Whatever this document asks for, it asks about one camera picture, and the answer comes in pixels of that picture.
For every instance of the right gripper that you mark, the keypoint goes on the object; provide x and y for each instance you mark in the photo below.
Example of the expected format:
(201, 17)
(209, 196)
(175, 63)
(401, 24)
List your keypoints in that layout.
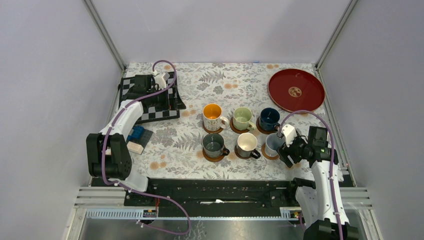
(284, 151)

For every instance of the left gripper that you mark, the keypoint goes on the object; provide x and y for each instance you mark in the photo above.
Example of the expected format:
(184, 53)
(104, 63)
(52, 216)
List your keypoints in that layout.
(165, 103)

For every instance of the light blue white mug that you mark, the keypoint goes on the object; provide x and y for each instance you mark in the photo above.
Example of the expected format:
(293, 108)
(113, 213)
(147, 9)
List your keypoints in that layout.
(272, 143)

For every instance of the brown ringed coaster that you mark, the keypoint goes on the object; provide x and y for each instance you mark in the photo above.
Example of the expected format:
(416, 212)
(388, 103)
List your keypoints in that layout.
(235, 129)
(213, 132)
(213, 160)
(260, 129)

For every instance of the light wood coaster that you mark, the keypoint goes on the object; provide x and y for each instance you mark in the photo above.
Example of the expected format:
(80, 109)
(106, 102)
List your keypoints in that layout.
(265, 155)

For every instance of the dark blue mug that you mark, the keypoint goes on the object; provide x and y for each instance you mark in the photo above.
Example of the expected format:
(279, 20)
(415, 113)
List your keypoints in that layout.
(269, 119)

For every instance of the red round tray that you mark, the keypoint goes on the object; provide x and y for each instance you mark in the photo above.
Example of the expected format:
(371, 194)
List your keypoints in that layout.
(294, 89)

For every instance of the black mug white inside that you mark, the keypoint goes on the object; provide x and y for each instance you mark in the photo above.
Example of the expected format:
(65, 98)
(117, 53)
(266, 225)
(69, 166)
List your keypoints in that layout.
(248, 142)

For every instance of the floral mug orange inside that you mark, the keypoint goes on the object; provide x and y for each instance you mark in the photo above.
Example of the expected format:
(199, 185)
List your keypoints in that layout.
(213, 119)

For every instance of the dark walnut coaster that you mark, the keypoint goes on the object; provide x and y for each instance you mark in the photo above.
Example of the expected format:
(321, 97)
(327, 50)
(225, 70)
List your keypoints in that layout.
(242, 154)

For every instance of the pale green mug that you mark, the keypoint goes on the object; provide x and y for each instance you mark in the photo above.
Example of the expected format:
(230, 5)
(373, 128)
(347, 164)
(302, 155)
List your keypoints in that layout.
(242, 119)

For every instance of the dark green mug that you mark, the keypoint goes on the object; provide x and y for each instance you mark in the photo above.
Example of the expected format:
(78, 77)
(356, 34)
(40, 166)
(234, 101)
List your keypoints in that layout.
(214, 145)

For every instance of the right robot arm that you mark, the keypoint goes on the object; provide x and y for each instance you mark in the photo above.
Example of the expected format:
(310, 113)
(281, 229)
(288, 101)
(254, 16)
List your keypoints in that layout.
(320, 199)

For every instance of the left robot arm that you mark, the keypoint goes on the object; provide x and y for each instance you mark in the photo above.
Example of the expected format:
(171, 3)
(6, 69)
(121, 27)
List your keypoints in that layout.
(107, 154)

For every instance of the black white chessboard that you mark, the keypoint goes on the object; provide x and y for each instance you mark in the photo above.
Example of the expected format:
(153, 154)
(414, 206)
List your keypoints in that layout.
(153, 116)

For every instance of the toy block assembly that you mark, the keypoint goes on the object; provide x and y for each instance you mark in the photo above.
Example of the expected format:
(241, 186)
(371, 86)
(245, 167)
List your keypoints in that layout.
(138, 139)

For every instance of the floral tablecloth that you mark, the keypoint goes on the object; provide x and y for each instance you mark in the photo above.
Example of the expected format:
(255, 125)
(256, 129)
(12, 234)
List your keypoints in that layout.
(175, 149)

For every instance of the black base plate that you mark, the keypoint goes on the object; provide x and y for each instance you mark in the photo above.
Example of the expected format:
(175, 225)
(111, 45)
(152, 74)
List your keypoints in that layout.
(227, 198)

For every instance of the aluminium frame rail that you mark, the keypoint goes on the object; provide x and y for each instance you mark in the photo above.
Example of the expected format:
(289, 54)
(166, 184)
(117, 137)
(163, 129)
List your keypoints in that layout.
(354, 198)

